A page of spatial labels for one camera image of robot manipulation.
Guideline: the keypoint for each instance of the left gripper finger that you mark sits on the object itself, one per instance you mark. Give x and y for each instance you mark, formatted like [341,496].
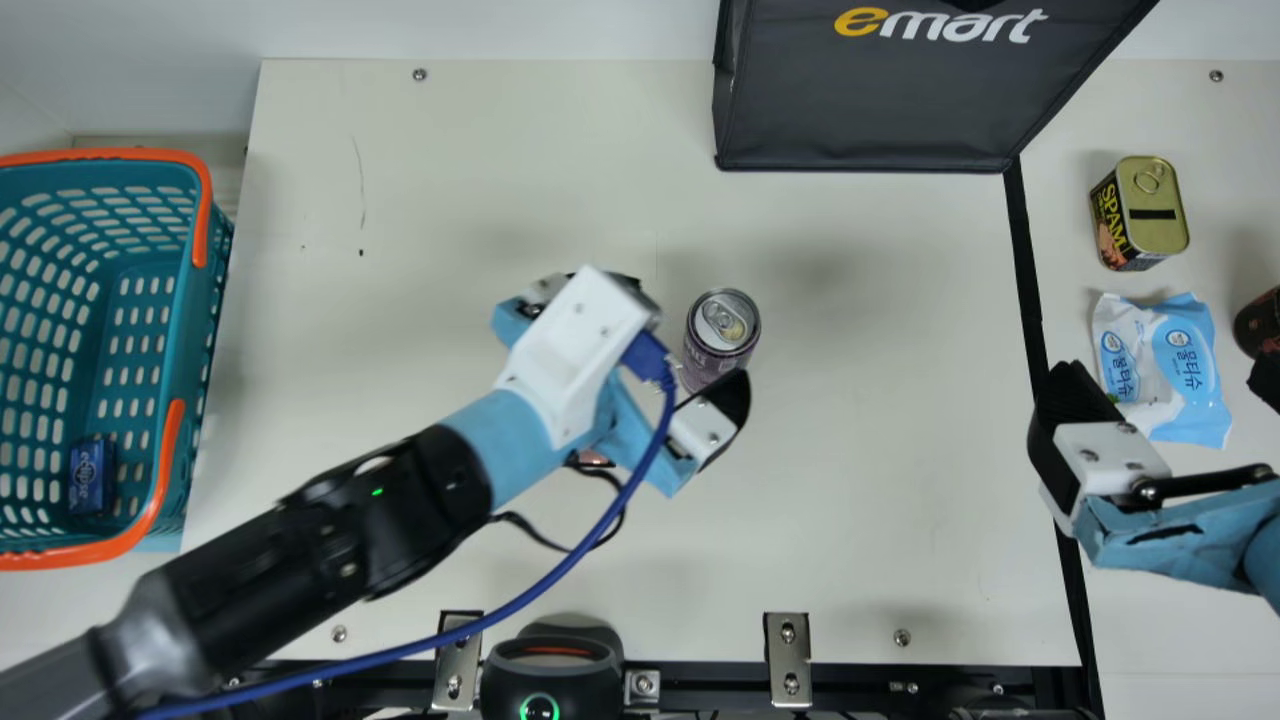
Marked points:
[705,435]
[545,288]

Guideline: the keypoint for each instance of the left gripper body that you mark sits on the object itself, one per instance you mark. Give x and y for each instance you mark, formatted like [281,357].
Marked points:
[630,430]

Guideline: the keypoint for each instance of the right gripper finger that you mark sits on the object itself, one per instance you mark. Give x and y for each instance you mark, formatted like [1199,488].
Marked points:
[1085,440]
[1270,385]

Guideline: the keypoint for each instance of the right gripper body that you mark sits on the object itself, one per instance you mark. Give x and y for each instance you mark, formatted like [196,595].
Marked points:
[1180,540]

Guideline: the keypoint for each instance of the purple can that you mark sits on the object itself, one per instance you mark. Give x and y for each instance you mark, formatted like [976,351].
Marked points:
[720,320]

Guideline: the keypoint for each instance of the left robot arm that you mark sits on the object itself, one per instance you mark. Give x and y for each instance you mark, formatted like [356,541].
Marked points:
[300,560]

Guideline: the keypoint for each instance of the teal shopping basket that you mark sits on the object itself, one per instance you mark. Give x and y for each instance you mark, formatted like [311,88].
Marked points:
[110,350]

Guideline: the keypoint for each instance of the dark coffee bottle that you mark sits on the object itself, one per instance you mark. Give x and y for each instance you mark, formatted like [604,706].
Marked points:
[1262,322]

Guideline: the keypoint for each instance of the white and blue wipes packet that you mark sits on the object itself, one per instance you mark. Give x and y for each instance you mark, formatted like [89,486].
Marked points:
[1170,370]

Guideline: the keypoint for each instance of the black strip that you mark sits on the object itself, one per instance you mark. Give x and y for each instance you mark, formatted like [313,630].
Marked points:
[1025,280]

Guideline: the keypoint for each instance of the rectangular gold tin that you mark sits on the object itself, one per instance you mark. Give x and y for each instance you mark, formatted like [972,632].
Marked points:
[1145,210]

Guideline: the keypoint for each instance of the black device with green light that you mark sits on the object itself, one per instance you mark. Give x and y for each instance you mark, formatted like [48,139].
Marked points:
[550,680]

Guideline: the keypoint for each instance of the small dark blue box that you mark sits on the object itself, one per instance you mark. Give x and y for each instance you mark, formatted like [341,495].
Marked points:
[92,478]

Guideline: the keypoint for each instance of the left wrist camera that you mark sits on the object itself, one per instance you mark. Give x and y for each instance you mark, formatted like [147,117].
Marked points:
[575,350]

